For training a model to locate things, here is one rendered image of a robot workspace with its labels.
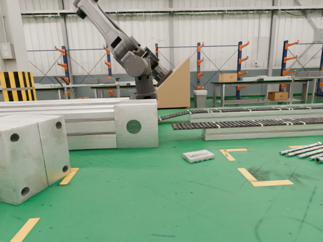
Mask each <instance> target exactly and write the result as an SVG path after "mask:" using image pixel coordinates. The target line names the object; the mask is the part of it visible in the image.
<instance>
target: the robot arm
mask: <svg viewBox="0 0 323 242"><path fill-rule="evenodd" d="M98 1H99V0H73V2H72V4H73V6H72V9H73V11H74V12H75V13H76V14H77V15H78V16H79V17H80V18H82V19H84V18H85V17H86V16H88V18H89V19H90V20H91V22H92V23H93V24H94V26H95V27H96V28H97V29H98V31H99V32H100V33H101V34H102V36H103V37H104V39H105V42H106V45H107V47H108V49H109V51H110V52H111V53H112V55H113V58H114V59H115V60H116V61H117V62H118V63H119V64H120V65H121V66H122V67H123V68H124V69H125V71H126V73H127V74H128V75H130V76H132V77H134V78H135V84H136V91H137V94H136V100H138V99H156V100H158V99H157V97H158V96H157V93H156V92H154V86H153V79H152V75H153V76H154V77H155V78H154V79H155V80H156V81H157V82H158V83H157V84H156V86H157V87H159V86H160V85H161V84H162V83H163V82H164V81H165V80H166V79H167V78H168V77H169V76H170V75H171V74H172V73H173V70H172V69H171V70H170V71H168V70H167V69H166V68H165V67H162V66H161V65H160V64H159V63H158V61H159V58H158V57H157V56H156V55H155V54H154V53H153V52H152V51H151V50H150V49H149V48H148V47H147V46H146V47H145V48H144V49H143V48H142V47H140V46H141V45H140V44H139V43H138V42H137V41H136V40H135V39H134V38H133V37H132V36H130V37H129V36H128V35H127V34H126V33H125V32H124V31H123V30H122V29H121V28H120V27H119V26H118V25H117V24H116V23H115V22H114V21H113V20H112V19H111V18H110V17H109V16H108V15H107V14H106V13H105V12H104V11H103V9H102V8H101V7H100V6H99V4H98V3H97V2H98ZM146 51H147V52H146ZM144 54H145V55H144ZM143 55H144V56H143ZM151 71H152V72H151Z"/></svg>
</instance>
